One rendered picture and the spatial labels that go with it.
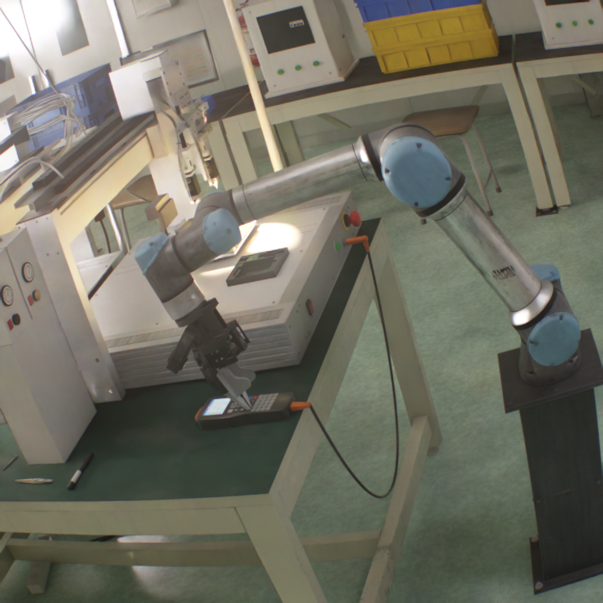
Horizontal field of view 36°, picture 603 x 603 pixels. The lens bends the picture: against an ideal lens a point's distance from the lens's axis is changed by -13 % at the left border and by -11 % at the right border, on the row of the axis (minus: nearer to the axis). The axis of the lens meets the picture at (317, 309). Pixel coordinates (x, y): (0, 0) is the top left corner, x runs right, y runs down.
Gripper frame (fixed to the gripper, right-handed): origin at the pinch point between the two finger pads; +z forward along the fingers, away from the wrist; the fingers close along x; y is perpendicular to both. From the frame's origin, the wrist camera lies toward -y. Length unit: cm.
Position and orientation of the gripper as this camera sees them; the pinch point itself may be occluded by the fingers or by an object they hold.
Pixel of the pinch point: (244, 402)
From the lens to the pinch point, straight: 197.4
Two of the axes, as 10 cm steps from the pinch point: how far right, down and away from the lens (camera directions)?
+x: 2.7, -4.7, 8.4
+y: 8.1, -3.5, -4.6
